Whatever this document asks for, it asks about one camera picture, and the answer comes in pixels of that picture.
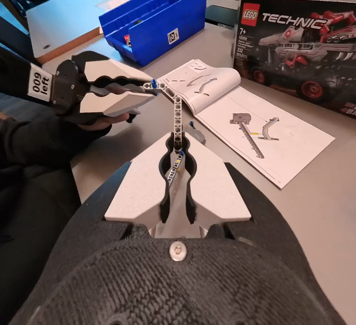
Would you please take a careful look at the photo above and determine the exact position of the grey motor black beam assembly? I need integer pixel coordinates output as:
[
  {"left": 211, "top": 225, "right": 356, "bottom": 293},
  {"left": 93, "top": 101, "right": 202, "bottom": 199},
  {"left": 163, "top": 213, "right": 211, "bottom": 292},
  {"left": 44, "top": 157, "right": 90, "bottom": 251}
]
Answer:
[{"left": 167, "top": 121, "right": 207, "bottom": 185}]

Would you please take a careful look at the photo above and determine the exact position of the light grey bent toy beam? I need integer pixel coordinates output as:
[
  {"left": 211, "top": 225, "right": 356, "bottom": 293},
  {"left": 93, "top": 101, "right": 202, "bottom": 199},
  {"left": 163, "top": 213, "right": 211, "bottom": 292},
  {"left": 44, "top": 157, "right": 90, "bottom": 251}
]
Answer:
[{"left": 143, "top": 79, "right": 184, "bottom": 153}]

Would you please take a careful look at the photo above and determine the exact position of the person's left hand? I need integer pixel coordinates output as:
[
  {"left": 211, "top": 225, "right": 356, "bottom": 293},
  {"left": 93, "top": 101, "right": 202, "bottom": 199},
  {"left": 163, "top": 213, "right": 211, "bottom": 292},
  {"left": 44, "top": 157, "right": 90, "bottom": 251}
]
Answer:
[{"left": 76, "top": 114, "right": 130, "bottom": 131}]

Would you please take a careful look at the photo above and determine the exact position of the person's dark clothing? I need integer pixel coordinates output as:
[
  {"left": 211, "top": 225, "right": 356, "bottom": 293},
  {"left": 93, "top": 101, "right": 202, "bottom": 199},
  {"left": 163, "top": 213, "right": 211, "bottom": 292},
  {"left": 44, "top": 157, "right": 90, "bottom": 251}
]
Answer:
[{"left": 0, "top": 161, "right": 82, "bottom": 325}]

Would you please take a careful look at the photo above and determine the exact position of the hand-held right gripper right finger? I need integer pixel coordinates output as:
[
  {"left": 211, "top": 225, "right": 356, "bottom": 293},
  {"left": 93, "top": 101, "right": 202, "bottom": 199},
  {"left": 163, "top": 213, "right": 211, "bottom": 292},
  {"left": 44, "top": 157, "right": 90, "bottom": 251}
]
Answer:
[{"left": 184, "top": 132, "right": 252, "bottom": 234}]

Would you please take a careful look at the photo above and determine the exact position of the black toy truck set box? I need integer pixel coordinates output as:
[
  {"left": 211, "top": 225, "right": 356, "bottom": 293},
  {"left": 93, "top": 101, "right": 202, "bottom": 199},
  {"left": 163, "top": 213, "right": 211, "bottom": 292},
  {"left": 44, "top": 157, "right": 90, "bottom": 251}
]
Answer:
[{"left": 232, "top": 0, "right": 356, "bottom": 120}]

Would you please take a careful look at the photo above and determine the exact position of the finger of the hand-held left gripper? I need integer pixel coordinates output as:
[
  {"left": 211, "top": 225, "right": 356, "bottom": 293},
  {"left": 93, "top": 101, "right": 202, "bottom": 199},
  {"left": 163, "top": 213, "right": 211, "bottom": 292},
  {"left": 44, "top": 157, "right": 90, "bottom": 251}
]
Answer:
[
  {"left": 79, "top": 86, "right": 157, "bottom": 117},
  {"left": 83, "top": 59, "right": 153, "bottom": 84}
]

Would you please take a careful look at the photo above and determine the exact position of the person's left forearm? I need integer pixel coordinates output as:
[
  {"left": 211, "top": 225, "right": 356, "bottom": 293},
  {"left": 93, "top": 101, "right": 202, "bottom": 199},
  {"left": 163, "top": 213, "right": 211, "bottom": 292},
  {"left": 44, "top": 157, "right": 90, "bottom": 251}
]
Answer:
[{"left": 0, "top": 47, "right": 112, "bottom": 171}]

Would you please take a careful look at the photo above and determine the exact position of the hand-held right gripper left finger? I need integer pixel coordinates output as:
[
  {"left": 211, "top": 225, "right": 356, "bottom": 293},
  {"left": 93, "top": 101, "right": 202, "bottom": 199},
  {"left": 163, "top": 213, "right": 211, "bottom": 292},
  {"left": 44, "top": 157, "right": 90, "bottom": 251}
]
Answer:
[{"left": 104, "top": 132, "right": 173, "bottom": 236}]

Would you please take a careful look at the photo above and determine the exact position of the white instruction booklet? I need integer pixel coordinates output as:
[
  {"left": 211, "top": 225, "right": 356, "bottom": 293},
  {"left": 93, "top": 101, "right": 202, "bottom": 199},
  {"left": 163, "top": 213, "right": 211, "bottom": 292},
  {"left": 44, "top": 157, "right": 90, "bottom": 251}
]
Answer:
[{"left": 158, "top": 59, "right": 336, "bottom": 190}]

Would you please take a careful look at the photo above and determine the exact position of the blue plastic bin with tag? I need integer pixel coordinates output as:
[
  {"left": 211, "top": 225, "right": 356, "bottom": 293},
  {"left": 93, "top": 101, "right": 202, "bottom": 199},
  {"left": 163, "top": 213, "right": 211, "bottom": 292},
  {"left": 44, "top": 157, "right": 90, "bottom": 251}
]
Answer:
[{"left": 99, "top": 0, "right": 208, "bottom": 67}]

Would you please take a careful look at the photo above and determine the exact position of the white background table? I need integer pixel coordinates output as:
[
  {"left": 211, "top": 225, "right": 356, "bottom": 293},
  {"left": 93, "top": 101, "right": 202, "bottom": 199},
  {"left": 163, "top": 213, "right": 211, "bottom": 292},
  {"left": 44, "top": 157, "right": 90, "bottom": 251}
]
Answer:
[{"left": 26, "top": 0, "right": 167, "bottom": 64}]

